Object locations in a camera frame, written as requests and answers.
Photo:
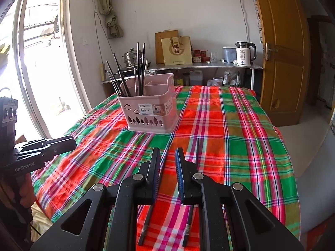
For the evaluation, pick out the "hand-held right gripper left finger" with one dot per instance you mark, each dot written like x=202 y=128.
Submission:
x=156 y=177

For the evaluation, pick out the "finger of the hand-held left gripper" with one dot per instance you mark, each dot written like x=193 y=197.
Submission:
x=49 y=140
x=64 y=145

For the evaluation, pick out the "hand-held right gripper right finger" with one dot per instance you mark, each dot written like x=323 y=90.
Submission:
x=179 y=175

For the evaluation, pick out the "pink plastic utensil basket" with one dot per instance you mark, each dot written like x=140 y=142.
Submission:
x=157 y=109

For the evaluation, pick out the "bundle of black chopsticks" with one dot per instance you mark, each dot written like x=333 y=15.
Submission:
x=138 y=68

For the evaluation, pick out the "person's left hand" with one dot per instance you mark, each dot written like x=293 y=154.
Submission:
x=27 y=188

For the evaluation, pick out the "plaid tablecloth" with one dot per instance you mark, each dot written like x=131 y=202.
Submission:
x=235 y=136

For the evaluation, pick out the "small metal side table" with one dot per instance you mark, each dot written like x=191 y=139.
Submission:
x=104 y=82

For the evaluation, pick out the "beige power strip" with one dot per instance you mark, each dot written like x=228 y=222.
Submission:
x=102 y=72

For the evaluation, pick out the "dark bottle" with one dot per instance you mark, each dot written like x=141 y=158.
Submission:
x=186 y=79

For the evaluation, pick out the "plastic oil jug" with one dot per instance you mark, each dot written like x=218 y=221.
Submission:
x=195 y=78

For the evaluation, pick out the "black induction cooker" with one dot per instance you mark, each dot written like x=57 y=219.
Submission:
x=128 y=69

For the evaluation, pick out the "white mug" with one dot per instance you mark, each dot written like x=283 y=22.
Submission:
x=217 y=81

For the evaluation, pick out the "steel steamer pot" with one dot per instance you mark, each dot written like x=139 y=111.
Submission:
x=130 y=57

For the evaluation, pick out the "clear plastic bag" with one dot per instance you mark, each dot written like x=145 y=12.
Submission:
x=232 y=78

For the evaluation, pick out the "metal shelf table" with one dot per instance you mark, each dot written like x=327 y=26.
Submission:
x=204 y=64

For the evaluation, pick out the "red lidded jar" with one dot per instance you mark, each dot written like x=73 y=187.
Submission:
x=197 y=58

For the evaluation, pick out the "red box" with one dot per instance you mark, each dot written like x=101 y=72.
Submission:
x=205 y=56

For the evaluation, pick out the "glass cup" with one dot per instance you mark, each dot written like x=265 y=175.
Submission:
x=213 y=57

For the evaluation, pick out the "tan paper bag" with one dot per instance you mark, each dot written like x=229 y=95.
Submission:
x=176 y=52

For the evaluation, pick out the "knotted beige curtain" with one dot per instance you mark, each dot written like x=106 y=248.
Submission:
x=113 y=26

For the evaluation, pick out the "wooden cutting board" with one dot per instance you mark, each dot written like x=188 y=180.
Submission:
x=158 y=47

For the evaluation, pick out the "clear plastic storage container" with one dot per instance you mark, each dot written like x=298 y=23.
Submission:
x=228 y=55

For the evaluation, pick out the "white electric kettle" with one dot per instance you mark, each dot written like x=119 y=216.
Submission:
x=243 y=55

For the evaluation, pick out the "wooden door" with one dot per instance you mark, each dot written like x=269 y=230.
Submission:
x=285 y=83

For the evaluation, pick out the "white window frame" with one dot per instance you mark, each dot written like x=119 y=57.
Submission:
x=76 y=70

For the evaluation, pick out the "wall calendar strip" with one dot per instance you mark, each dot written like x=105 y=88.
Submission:
x=257 y=18

